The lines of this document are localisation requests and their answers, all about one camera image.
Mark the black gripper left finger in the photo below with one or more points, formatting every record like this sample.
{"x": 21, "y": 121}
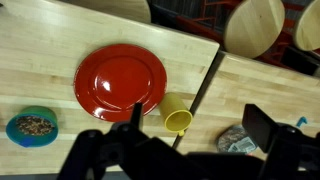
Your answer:
{"x": 136, "y": 115}

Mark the round wooden stool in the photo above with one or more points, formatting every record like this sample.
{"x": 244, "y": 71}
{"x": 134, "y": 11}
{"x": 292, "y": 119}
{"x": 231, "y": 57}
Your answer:
{"x": 308, "y": 26}
{"x": 253, "y": 26}

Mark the clear plastic food bag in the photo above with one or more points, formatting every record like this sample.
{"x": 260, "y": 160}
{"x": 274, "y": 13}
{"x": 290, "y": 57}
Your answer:
{"x": 233, "y": 140}

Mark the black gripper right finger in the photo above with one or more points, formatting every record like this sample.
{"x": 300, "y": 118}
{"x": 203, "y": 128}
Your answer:
{"x": 260, "y": 126}

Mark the yellow cup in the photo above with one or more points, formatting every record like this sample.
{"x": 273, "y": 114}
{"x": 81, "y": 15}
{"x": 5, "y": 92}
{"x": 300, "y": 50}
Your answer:
{"x": 173, "y": 111}

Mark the red plate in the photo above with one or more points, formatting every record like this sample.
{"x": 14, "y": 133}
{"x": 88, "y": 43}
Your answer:
{"x": 120, "y": 83}

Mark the green bowl with blue tape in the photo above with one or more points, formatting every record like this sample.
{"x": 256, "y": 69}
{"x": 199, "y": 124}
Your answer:
{"x": 33, "y": 125}

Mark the small blue clip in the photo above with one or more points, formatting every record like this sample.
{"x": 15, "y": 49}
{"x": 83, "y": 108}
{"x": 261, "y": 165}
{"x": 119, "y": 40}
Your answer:
{"x": 301, "y": 121}

